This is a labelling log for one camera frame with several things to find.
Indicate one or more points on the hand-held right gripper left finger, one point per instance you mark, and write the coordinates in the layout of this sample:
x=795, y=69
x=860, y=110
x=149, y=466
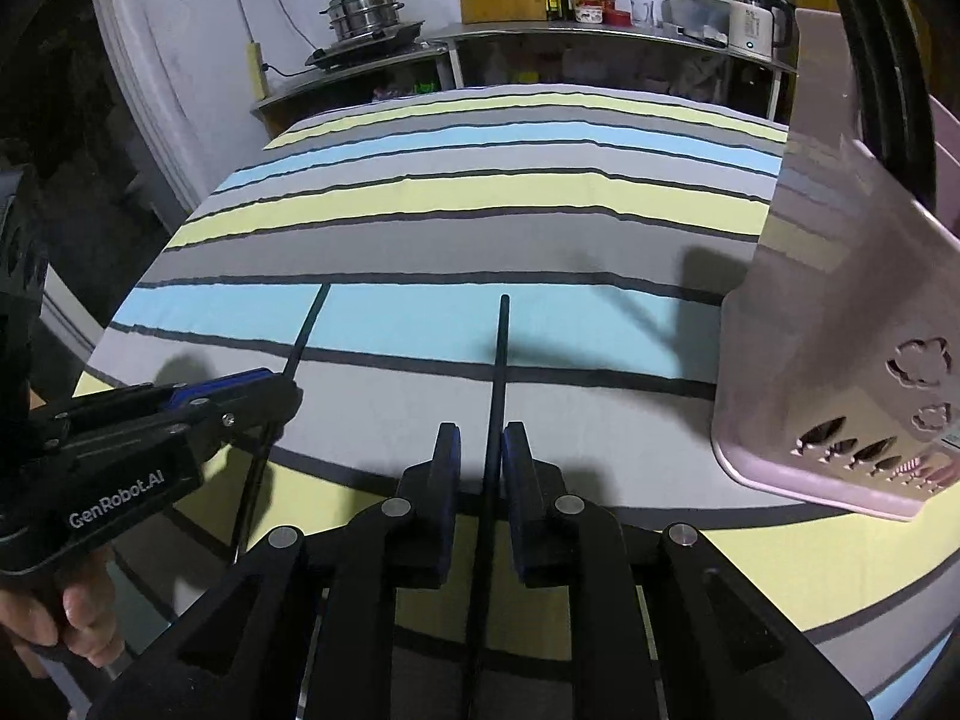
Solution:
x=450, y=510

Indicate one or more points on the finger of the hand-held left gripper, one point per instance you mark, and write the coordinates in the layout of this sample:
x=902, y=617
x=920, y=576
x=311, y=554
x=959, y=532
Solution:
x=195, y=390
x=255, y=409

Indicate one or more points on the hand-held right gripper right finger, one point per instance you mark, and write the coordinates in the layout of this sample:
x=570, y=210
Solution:
x=514, y=480

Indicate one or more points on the black chopstick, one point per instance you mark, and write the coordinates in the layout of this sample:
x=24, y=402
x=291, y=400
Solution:
x=499, y=375
x=307, y=330
x=885, y=90

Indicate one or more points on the pink plastic utensil holder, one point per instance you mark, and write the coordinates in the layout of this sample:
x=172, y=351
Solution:
x=825, y=315

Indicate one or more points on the person's left hand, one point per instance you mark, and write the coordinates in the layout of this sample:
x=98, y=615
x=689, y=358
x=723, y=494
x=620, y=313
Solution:
x=86, y=607

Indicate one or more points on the yellow power strip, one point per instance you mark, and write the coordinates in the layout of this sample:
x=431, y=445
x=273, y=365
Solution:
x=258, y=71

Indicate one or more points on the low metal table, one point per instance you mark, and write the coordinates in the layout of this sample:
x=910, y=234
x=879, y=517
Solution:
x=337, y=82

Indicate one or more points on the black induction cooker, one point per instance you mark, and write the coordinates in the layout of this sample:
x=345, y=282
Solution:
x=367, y=49

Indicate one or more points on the stainless steel steamer pot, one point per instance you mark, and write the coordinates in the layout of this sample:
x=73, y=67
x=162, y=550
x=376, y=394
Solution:
x=367, y=11

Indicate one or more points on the steel counter table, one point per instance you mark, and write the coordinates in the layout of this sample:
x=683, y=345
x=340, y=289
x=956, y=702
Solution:
x=600, y=37

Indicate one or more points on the red lidded jar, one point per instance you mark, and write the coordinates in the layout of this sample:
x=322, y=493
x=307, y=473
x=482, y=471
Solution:
x=596, y=7

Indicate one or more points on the clear drinking glass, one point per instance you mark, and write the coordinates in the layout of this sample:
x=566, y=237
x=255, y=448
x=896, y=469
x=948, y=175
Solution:
x=645, y=13

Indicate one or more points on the white electric kettle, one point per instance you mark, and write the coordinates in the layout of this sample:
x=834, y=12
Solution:
x=754, y=26

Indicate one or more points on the white door frame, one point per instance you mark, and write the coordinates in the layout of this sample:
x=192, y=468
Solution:
x=131, y=75

